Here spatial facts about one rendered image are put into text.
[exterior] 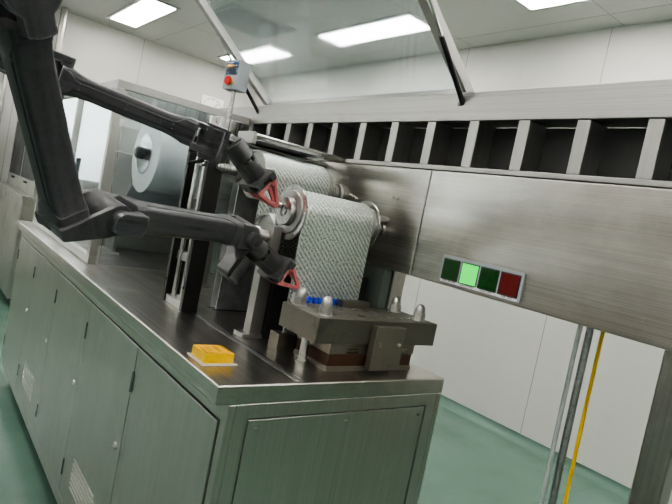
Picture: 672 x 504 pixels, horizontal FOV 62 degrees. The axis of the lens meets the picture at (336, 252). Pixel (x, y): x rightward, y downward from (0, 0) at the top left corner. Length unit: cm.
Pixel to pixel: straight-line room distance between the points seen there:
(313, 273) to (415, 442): 51
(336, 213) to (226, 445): 66
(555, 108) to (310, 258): 69
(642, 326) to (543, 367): 284
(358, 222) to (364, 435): 56
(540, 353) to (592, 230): 281
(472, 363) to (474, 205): 299
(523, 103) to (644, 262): 48
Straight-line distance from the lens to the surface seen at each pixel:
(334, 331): 132
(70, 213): 97
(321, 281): 151
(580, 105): 139
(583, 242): 130
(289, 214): 146
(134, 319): 158
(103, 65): 703
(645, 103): 132
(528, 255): 137
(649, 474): 144
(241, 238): 128
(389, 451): 150
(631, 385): 380
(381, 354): 141
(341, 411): 134
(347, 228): 153
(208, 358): 125
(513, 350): 418
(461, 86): 162
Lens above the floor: 127
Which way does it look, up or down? 4 degrees down
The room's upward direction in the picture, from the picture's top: 11 degrees clockwise
